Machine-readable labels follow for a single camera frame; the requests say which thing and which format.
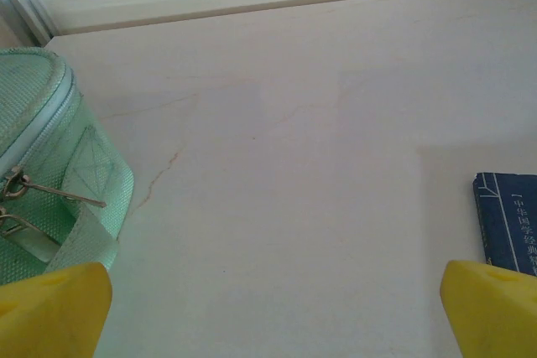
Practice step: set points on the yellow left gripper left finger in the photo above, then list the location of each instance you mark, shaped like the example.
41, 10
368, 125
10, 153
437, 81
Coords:
50, 316

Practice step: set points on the mint green zip case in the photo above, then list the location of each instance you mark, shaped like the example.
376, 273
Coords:
46, 144

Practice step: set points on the blue book yellow label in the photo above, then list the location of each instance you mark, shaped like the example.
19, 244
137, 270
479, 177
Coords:
512, 224

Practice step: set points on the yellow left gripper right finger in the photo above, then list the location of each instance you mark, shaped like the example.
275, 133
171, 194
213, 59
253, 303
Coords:
495, 316

